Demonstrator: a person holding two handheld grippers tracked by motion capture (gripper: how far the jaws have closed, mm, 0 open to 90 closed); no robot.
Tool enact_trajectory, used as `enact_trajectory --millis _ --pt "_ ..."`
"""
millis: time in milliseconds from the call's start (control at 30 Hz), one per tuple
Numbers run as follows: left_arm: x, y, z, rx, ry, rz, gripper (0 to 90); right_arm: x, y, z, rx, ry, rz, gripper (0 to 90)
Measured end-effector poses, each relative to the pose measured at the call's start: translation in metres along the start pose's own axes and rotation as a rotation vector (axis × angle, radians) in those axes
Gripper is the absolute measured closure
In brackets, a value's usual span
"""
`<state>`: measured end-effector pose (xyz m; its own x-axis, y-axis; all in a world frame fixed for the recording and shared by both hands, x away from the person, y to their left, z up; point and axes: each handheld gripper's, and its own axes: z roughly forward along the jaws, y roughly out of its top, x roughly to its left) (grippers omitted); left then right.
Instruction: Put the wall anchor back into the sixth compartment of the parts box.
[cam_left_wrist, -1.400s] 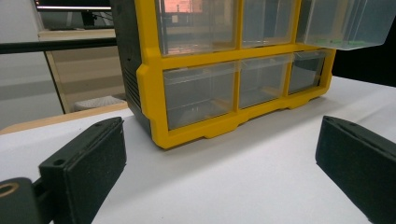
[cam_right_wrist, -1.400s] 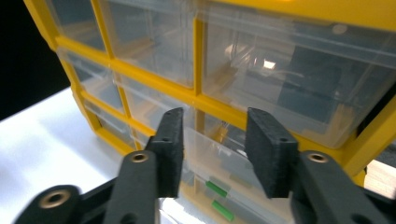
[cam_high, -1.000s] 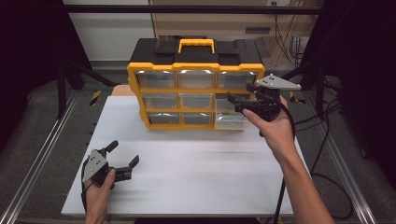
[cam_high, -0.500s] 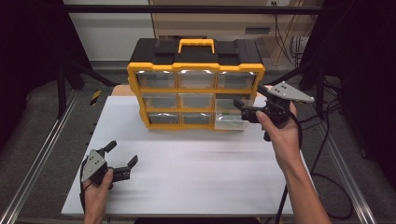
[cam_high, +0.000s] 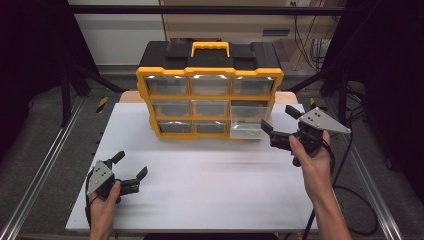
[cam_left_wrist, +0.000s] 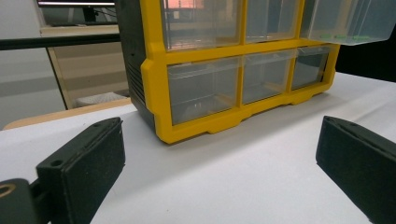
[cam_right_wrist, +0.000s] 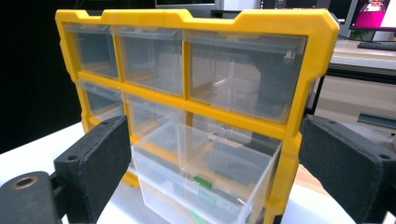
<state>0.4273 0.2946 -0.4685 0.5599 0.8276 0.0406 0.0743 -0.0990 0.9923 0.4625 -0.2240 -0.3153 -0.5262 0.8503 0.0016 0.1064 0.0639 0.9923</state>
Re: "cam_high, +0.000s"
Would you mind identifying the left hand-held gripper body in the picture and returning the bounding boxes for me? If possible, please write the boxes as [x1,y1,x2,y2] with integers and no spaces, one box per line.
[86,159,140,203]

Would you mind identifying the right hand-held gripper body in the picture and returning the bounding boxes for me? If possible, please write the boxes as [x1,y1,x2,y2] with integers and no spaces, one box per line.
[269,106,352,168]

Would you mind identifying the large clear plastic drawer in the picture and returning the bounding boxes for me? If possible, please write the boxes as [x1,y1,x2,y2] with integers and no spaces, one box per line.
[229,100,271,140]

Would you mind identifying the yellow black organizer case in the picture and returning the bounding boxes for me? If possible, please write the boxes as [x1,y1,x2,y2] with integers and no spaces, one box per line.
[135,40,285,140]

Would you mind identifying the person's left hand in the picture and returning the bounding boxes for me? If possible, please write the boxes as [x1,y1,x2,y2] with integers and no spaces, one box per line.
[87,180,122,219]

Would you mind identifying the person's right hand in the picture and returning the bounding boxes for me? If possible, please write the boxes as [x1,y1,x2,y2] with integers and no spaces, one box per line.
[288,130,335,202]

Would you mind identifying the yellow black hazard tape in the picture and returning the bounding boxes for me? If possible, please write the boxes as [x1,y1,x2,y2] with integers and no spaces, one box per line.
[96,96,110,114]
[309,97,328,112]

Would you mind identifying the wooden table under board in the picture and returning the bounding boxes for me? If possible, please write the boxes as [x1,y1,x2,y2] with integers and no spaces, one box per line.
[118,90,300,105]

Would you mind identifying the set of small clear drawers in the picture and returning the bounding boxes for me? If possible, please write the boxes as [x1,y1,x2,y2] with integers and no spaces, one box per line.
[145,74,277,134]

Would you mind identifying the black curtain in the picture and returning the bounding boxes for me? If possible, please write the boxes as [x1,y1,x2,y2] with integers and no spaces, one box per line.
[0,0,99,158]
[321,0,424,204]

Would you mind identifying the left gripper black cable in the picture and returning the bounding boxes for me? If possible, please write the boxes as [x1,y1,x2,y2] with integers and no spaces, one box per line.
[85,168,100,229]

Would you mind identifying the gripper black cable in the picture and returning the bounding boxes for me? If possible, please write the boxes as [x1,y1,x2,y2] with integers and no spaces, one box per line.
[85,168,100,229]
[301,138,380,240]

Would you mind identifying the black floor cables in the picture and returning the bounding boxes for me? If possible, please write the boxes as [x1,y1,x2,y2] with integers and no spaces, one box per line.
[333,83,369,184]

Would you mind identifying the black metal frame strut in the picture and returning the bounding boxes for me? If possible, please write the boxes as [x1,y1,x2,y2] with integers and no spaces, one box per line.
[60,63,129,128]
[286,61,352,126]

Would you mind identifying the aluminium floor rail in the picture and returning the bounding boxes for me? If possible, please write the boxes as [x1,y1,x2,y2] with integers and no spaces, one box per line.
[0,95,85,240]
[324,99,405,240]

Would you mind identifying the bundle of hanging cables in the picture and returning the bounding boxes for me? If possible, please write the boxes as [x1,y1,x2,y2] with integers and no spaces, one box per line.
[292,13,333,72]

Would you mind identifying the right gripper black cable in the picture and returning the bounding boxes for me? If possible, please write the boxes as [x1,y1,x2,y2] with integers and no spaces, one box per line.
[301,138,380,240]

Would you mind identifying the black horizontal frame bar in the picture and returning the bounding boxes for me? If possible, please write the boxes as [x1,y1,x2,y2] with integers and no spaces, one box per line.
[66,4,348,16]

